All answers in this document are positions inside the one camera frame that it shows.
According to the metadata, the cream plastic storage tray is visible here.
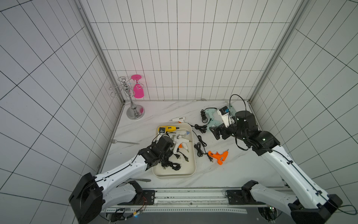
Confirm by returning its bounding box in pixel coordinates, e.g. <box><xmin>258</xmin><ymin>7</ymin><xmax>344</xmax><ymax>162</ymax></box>
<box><xmin>153</xmin><ymin>123</ymin><xmax>196</xmax><ymax>178</ymax></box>

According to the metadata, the white mini glue gun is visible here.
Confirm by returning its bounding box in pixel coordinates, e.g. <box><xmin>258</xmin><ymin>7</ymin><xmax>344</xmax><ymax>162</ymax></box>
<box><xmin>173</xmin><ymin>135</ymin><xmax>190</xmax><ymax>154</ymax></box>

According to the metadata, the yellow glue gun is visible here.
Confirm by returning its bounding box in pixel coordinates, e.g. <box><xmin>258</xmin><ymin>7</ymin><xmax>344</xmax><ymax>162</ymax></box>
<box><xmin>158</xmin><ymin>126</ymin><xmax>179</xmax><ymax>134</ymax></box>

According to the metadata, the large white glue gun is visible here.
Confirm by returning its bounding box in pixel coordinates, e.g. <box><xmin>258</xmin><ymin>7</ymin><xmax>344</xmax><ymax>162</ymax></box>
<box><xmin>177</xmin><ymin>129</ymin><xmax>190</xmax><ymax>136</ymax></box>

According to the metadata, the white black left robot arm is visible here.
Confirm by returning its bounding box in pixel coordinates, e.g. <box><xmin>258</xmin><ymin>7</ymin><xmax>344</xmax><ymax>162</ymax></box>
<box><xmin>69</xmin><ymin>135</ymin><xmax>174</xmax><ymax>224</ymax></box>

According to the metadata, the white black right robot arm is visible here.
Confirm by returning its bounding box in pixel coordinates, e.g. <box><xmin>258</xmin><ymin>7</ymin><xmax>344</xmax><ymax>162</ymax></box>
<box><xmin>210</xmin><ymin>106</ymin><xmax>343</xmax><ymax>224</ymax></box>

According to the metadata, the mint glue gun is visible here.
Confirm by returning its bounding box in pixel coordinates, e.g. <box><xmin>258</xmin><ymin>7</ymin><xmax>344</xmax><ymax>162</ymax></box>
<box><xmin>204</xmin><ymin>107</ymin><xmax>223</xmax><ymax>131</ymax></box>

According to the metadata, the white glue gun orange trigger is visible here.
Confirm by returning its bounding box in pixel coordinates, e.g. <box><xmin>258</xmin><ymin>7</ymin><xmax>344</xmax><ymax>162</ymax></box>
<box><xmin>170</xmin><ymin>117</ymin><xmax>186</xmax><ymax>123</ymax></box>

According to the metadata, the chrome wine glass rack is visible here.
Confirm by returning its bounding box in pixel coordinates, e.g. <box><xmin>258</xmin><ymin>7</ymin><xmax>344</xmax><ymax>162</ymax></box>
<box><xmin>109</xmin><ymin>77</ymin><xmax>145</xmax><ymax>120</ymax></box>

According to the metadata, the metal fork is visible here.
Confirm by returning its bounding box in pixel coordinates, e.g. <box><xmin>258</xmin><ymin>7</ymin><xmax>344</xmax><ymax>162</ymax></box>
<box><xmin>110</xmin><ymin>139</ymin><xmax>138</xmax><ymax>145</ymax></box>

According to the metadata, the pink plastic wine glass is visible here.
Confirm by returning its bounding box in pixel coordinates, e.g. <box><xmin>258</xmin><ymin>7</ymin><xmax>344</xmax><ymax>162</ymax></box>
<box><xmin>131</xmin><ymin>74</ymin><xmax>145</xmax><ymax>99</ymax></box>

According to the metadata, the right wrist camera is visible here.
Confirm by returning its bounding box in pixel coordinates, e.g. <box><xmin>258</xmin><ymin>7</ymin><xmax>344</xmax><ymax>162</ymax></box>
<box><xmin>217</xmin><ymin>106</ymin><xmax>235</xmax><ymax>127</ymax></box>

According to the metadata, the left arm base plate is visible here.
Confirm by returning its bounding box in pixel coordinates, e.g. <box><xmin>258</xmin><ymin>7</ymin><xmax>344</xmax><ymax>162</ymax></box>
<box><xmin>121</xmin><ymin>190</ymin><xmax>156</xmax><ymax>205</ymax></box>

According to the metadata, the aluminium mounting rail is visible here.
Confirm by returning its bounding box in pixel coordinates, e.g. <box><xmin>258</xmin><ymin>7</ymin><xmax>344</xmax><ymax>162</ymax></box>
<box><xmin>102</xmin><ymin>188</ymin><xmax>281</xmax><ymax>216</ymax></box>

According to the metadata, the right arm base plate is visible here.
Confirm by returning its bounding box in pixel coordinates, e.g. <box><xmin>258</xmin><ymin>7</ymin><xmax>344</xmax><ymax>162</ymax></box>
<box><xmin>225</xmin><ymin>190</ymin><xmax>264</xmax><ymax>205</ymax></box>

